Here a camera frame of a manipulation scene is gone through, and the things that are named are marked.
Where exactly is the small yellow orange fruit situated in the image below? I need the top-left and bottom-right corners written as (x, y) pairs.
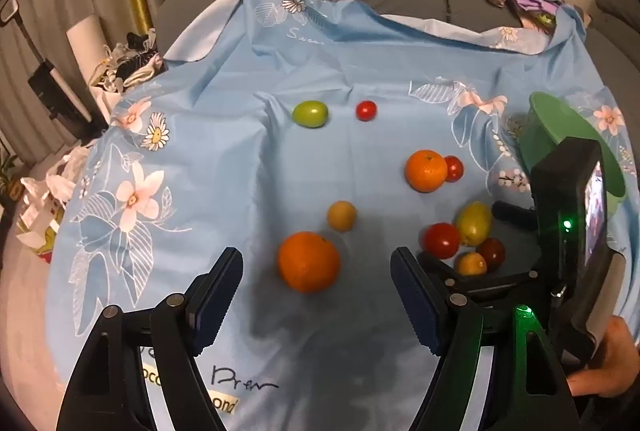
top-left (454, 252), bottom-right (487, 277)

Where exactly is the light blue floral cloth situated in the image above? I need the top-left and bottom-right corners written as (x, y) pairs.
top-left (42, 0), bottom-right (640, 431)

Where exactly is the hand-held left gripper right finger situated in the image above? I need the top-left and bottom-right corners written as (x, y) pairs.
top-left (390, 247), bottom-right (581, 431)

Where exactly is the medium orange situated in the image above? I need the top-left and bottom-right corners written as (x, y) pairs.
top-left (405, 150), bottom-right (448, 193)

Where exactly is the white roll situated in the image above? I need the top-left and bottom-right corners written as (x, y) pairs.
top-left (66, 14), bottom-right (113, 112)

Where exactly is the green bowl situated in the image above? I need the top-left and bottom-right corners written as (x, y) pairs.
top-left (517, 92), bottom-right (627, 199)

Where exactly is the yellow green fruit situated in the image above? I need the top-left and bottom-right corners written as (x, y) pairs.
top-left (455, 202), bottom-right (493, 247)

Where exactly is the person's right hand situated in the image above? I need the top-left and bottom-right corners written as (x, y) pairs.
top-left (567, 315), bottom-right (640, 399)

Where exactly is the large orange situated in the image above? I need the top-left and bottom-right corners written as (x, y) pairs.
top-left (277, 231), bottom-right (341, 294)

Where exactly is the black upright vacuum cleaner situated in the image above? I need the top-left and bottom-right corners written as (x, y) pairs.
top-left (0, 0), bottom-right (96, 139)

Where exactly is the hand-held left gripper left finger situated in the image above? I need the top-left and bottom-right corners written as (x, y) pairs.
top-left (56, 247), bottom-right (244, 431)

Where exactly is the large red tomato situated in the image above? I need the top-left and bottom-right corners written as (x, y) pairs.
top-left (424, 222), bottom-right (461, 260)

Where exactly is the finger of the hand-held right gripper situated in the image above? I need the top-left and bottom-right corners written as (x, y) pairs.
top-left (492, 201), bottom-right (538, 229)
top-left (417, 252), bottom-right (543, 302)

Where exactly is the dark red tomato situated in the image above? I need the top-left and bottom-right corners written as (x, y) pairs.
top-left (475, 238), bottom-right (506, 269)

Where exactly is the tan round fruit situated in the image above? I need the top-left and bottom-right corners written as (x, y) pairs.
top-left (327, 200), bottom-right (358, 232)

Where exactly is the black white patterned cloth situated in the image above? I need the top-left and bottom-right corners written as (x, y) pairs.
top-left (89, 28), bottom-right (168, 99)

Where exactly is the white crumpled bag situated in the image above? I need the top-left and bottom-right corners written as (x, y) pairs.
top-left (15, 144), bottom-right (96, 264)

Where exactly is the green round fruit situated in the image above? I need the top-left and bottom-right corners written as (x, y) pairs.
top-left (292, 100), bottom-right (329, 129)

